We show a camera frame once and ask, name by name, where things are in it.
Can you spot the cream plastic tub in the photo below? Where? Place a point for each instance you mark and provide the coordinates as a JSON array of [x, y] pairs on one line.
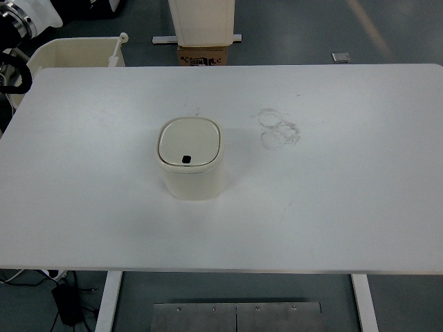
[[69, 52]]

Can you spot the cream trash bin with lid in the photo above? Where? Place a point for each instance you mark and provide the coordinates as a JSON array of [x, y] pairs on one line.
[[194, 180]]

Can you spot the grey metal plate with screws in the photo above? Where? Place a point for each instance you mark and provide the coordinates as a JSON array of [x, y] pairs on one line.
[[207, 320]]

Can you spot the tall white bin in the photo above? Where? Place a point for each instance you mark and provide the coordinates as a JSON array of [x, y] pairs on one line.
[[202, 20]]

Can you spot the white power strip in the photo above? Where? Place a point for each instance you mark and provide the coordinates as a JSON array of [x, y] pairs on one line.
[[57, 273]]

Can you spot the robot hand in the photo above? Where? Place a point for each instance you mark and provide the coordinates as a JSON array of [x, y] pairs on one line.
[[48, 14]]

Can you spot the small grey floor plate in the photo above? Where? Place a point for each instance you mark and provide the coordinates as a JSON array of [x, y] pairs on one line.
[[341, 57]]

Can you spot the white table leg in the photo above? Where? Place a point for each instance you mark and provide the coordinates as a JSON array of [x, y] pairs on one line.
[[107, 304], [364, 304]]

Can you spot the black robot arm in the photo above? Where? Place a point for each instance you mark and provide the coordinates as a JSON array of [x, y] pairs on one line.
[[12, 27]]

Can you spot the brown cardboard box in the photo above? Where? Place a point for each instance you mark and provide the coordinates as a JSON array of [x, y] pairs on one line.
[[202, 55]]

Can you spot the white floor base bar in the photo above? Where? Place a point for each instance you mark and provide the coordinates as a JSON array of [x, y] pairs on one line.
[[162, 39]]

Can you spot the black power adapter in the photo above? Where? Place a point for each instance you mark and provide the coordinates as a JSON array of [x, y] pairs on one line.
[[67, 304]]

